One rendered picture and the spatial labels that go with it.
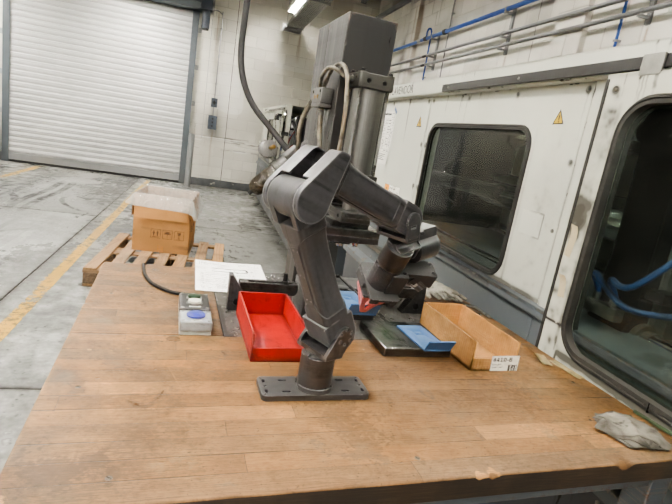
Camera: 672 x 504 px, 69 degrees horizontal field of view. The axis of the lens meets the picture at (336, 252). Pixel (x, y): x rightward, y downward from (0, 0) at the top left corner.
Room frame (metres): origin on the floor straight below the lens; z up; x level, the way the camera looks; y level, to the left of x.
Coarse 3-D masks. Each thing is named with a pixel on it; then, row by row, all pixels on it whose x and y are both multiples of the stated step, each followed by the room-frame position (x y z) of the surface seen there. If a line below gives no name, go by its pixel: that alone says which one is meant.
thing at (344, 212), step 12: (336, 204) 1.32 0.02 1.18; (336, 216) 1.21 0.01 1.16; (348, 216) 1.19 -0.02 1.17; (360, 216) 1.20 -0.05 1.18; (336, 228) 1.19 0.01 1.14; (348, 228) 1.20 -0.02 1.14; (360, 228) 1.23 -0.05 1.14; (372, 228) 1.26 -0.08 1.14; (336, 240) 1.19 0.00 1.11; (348, 240) 1.20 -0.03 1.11; (360, 240) 1.21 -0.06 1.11; (372, 240) 1.22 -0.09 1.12
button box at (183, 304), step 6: (144, 264) 1.37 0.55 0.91; (144, 270) 1.31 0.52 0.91; (144, 276) 1.28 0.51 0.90; (150, 282) 1.23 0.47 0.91; (162, 288) 1.20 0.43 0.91; (180, 294) 1.12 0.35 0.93; (186, 294) 1.13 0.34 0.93; (204, 294) 1.14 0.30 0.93; (180, 300) 1.08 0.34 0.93; (186, 300) 1.09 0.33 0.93; (204, 300) 1.10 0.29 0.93; (180, 306) 1.04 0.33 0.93; (186, 306) 1.05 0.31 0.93; (192, 306) 1.05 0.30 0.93; (198, 306) 1.06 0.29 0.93; (204, 306) 1.07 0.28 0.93
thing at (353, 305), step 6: (342, 294) 1.13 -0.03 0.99; (348, 294) 1.14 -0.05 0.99; (354, 294) 1.15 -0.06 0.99; (348, 300) 1.09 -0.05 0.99; (354, 300) 1.10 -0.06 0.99; (348, 306) 1.05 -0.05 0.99; (354, 306) 1.01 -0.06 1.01; (366, 306) 1.01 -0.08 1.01; (378, 306) 1.02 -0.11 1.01; (354, 312) 1.02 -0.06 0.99; (360, 312) 1.02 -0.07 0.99; (366, 312) 1.03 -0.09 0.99; (372, 312) 1.03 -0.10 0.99
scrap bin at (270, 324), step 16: (240, 304) 1.08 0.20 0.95; (256, 304) 1.14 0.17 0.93; (272, 304) 1.15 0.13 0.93; (288, 304) 1.12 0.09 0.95; (240, 320) 1.05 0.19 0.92; (256, 320) 1.10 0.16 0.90; (272, 320) 1.11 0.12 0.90; (288, 320) 1.10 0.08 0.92; (256, 336) 1.01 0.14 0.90; (272, 336) 1.02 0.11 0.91; (288, 336) 1.03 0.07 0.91; (256, 352) 0.89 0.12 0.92; (272, 352) 0.91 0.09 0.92; (288, 352) 0.92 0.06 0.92
